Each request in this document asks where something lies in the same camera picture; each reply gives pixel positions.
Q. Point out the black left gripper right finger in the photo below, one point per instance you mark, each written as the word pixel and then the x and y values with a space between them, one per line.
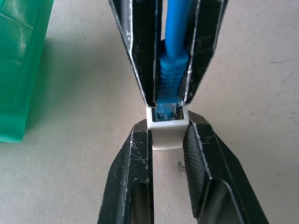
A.
pixel 217 177

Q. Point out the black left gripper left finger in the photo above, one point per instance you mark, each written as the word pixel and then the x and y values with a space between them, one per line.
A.
pixel 130 177

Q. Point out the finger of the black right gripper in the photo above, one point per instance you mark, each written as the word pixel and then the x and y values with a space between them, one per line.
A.
pixel 203 46
pixel 142 46

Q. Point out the white coupler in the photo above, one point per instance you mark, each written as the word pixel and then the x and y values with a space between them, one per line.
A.
pixel 167 137

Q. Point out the green translucent plastic bin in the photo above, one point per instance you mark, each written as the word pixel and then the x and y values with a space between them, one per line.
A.
pixel 16 70

